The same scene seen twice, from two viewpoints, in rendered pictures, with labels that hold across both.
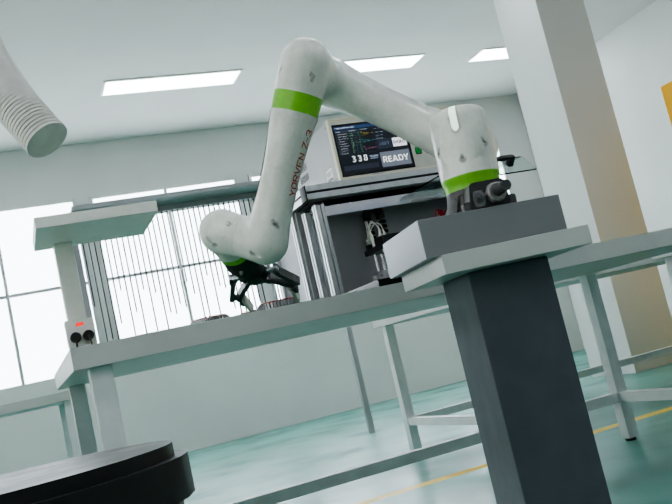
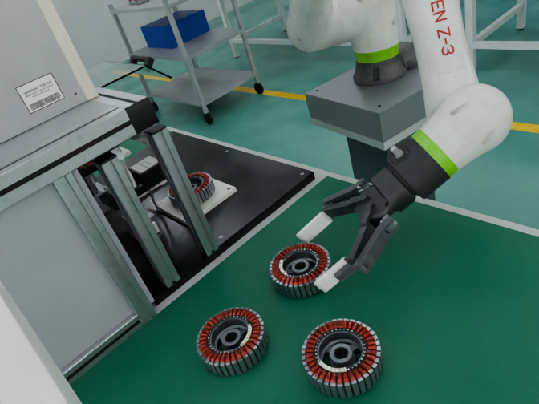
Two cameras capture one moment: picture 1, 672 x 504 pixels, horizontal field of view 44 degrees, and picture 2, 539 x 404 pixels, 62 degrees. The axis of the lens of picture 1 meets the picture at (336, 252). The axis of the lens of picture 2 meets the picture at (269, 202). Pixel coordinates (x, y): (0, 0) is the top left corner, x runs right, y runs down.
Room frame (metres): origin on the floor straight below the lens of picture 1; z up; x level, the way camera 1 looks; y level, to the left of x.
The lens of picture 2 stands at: (2.47, 0.78, 1.32)
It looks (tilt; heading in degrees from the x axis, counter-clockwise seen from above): 33 degrees down; 258
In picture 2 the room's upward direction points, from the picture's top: 18 degrees counter-clockwise
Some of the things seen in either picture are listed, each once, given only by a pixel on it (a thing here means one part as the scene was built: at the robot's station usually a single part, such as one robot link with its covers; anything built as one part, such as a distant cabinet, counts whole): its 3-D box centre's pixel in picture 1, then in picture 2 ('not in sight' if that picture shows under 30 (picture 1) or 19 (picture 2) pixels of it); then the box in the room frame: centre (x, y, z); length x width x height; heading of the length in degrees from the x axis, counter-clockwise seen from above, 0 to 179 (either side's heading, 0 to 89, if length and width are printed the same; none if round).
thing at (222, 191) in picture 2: not in sight; (195, 198); (2.44, -0.19, 0.78); 0.15 x 0.15 x 0.01; 22
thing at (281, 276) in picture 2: (278, 307); (301, 268); (2.33, 0.19, 0.77); 0.11 x 0.11 x 0.04
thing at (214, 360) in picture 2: not in sight; (232, 340); (2.49, 0.27, 0.77); 0.11 x 0.11 x 0.04
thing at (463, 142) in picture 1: (464, 149); (367, 21); (1.83, -0.33, 0.98); 0.16 x 0.13 x 0.19; 164
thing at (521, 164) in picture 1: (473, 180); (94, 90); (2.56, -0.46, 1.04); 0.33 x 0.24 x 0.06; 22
